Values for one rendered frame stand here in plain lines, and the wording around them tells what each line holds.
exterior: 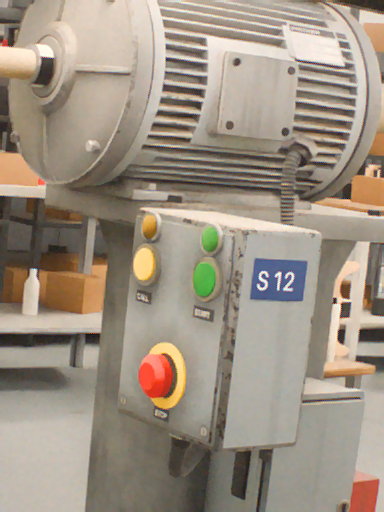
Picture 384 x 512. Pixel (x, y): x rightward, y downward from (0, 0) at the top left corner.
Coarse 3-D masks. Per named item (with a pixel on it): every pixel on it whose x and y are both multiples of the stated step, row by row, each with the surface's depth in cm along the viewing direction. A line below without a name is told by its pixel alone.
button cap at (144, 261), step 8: (144, 248) 124; (136, 256) 125; (144, 256) 124; (152, 256) 123; (136, 264) 125; (144, 264) 124; (152, 264) 123; (136, 272) 125; (144, 272) 124; (152, 272) 123; (144, 280) 124
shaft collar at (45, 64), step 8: (24, 48) 140; (32, 48) 139; (40, 48) 138; (48, 48) 139; (40, 56) 138; (48, 56) 138; (40, 64) 138; (48, 64) 138; (40, 72) 138; (48, 72) 138; (24, 80) 140; (32, 80) 138; (40, 80) 139; (48, 80) 139
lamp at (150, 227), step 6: (144, 216) 125; (150, 216) 124; (156, 216) 123; (144, 222) 124; (150, 222) 123; (156, 222) 123; (144, 228) 124; (150, 228) 123; (156, 228) 123; (144, 234) 124; (150, 234) 123; (156, 234) 123; (150, 240) 124
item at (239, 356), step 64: (192, 256) 119; (256, 256) 116; (128, 320) 127; (192, 320) 119; (256, 320) 117; (128, 384) 126; (192, 384) 119; (256, 384) 118; (192, 448) 131; (256, 448) 119
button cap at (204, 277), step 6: (204, 264) 117; (198, 270) 117; (204, 270) 117; (210, 270) 116; (198, 276) 117; (204, 276) 117; (210, 276) 116; (198, 282) 117; (204, 282) 117; (210, 282) 116; (198, 288) 117; (204, 288) 117; (210, 288) 116; (198, 294) 117; (204, 294) 117
